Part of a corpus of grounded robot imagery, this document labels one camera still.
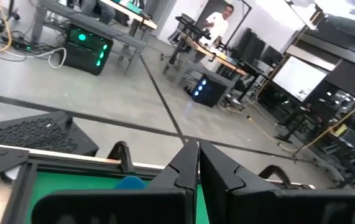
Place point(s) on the grey metal bench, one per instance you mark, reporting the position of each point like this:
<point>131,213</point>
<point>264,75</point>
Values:
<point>102,29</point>

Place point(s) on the black glass-front shelving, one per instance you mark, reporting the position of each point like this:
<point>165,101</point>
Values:
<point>351,77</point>

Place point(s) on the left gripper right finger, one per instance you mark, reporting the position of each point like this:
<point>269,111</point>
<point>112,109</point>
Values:
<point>224,186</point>

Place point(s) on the black monitor cluster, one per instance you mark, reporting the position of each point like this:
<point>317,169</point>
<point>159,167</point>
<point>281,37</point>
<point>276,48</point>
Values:
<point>251,46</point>

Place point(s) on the black tower with green lights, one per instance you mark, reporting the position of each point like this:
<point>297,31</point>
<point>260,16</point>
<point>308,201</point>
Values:
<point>84,59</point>

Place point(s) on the black tower with blue lights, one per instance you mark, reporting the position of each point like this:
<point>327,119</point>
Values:
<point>211,93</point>

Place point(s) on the wooden workbench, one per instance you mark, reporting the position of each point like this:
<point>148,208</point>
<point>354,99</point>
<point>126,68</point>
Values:
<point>224,60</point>
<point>133,15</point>

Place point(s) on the background black robot arm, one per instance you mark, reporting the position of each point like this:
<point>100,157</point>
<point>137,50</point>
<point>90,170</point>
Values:
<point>192,28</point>

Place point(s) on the green table mat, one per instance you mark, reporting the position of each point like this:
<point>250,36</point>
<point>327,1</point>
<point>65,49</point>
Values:
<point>71,183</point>

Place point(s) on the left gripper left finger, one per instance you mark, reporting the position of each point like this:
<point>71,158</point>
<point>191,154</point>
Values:
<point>177,186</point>

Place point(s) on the person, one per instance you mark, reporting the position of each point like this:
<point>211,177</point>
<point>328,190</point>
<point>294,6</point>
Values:
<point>219,26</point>
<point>101,11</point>

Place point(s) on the blue plastic bin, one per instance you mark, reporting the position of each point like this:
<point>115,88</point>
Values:
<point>130,183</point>

